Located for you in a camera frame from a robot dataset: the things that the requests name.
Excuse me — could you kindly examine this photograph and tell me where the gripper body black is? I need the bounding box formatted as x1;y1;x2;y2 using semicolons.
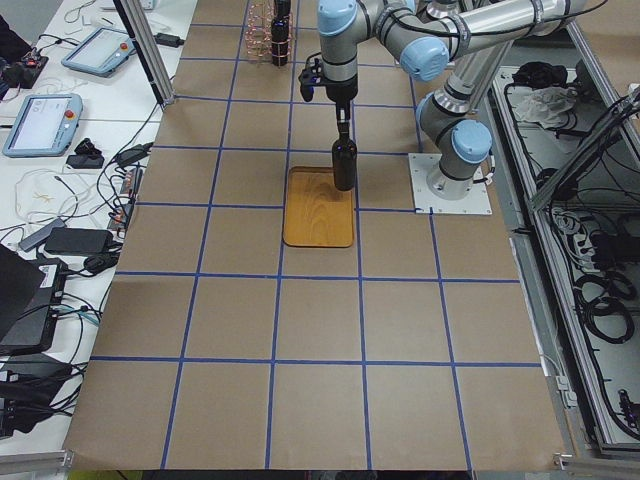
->
298;55;358;103

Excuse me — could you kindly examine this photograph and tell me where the dark wine bottle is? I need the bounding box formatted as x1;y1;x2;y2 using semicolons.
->
270;0;291;67
331;123;357;191

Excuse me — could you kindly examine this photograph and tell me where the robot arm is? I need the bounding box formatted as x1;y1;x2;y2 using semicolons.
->
299;1;585;199

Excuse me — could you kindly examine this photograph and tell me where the wooden tray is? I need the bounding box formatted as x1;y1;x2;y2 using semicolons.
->
283;166;355;248

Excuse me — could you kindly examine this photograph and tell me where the white cloth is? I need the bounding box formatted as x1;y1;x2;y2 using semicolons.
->
514;87;577;129

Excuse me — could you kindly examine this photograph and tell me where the teach pendant far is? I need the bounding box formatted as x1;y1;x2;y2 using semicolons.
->
61;27;136;78

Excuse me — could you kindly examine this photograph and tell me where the teach pendant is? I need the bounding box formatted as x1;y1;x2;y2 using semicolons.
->
2;93;83;158
61;27;136;78

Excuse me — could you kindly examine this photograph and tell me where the teach pendant near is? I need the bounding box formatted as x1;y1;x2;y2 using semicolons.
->
2;93;83;158

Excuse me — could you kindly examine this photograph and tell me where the black power adapter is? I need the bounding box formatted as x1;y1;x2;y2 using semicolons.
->
44;227;113;256

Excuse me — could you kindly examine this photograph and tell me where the black laptop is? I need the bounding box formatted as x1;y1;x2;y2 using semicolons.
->
1;246;67;356

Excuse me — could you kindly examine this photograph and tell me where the copper wire bottle basket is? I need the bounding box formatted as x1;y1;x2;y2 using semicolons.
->
244;1;292;64

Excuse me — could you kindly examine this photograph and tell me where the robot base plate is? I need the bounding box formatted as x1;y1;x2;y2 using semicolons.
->
408;153;492;216

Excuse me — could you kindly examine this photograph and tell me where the aluminium frame post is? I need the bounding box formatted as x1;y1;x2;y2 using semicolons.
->
113;0;175;109

